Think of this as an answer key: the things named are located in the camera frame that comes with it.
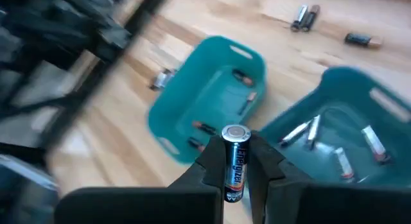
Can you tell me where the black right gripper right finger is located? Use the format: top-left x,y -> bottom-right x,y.
247,132 -> 411,224

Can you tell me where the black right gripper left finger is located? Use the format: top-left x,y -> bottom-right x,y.
54,135 -> 225,224

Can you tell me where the dusty blue-teal plastic bin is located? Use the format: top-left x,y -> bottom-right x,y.
256,65 -> 411,189

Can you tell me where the bright teal plastic bin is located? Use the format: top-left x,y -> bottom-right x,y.
146,35 -> 268,165

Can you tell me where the grey desk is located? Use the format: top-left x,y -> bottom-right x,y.
0,153 -> 62,224

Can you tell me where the black aluminium table frame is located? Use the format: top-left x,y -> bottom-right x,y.
0,0 -> 171,154

